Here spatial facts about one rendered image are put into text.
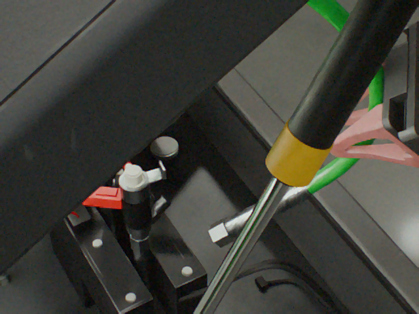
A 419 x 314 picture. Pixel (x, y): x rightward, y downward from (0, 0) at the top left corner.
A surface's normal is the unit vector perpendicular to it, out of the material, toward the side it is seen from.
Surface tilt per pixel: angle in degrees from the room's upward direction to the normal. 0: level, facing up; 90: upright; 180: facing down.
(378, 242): 0
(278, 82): 0
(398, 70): 45
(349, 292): 90
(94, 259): 0
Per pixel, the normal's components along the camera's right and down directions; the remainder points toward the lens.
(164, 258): 0.00, -0.69
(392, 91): -0.71, -0.45
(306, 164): 0.08, 0.61
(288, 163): -0.47, 0.34
